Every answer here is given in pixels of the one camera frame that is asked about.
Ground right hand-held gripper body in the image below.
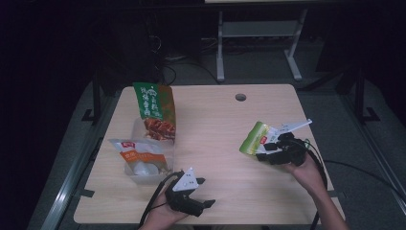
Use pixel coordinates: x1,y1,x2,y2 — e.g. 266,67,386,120
269,118,313,168

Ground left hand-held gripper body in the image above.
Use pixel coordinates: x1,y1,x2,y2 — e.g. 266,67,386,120
164,167,206,219

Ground green white packet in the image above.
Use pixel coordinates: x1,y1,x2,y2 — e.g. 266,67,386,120
238,120,283,157

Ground white orange clear bag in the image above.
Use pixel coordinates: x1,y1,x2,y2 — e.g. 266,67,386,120
108,137,173,176

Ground green brown meat snack packet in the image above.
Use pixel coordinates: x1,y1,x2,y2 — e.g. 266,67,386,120
132,81,177,142

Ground person's left hand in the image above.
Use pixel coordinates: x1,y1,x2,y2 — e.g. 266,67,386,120
140,193,191,230

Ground person's right hand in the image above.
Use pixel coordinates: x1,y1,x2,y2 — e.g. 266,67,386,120
282,152,324,194

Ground black metal stand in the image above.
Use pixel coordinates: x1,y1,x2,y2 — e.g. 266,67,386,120
80,68,104,126
352,68,381,124

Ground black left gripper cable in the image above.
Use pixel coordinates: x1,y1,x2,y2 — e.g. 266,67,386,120
138,172,185,228

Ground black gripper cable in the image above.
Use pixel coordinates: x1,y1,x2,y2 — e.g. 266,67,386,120
301,138,329,230
138,172,185,228

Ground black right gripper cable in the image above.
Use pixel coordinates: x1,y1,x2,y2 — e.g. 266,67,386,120
301,138,329,230

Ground black floor cable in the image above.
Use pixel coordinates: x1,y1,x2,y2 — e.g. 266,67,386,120
322,158,406,201

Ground aluminium rail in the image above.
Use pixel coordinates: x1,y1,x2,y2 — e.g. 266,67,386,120
338,90,406,207
39,95,114,230

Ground white metal stand frame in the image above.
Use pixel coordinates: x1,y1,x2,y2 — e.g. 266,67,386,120
215,9,309,82

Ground bundle of black cables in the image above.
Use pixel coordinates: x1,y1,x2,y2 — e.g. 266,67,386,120
149,32,222,86

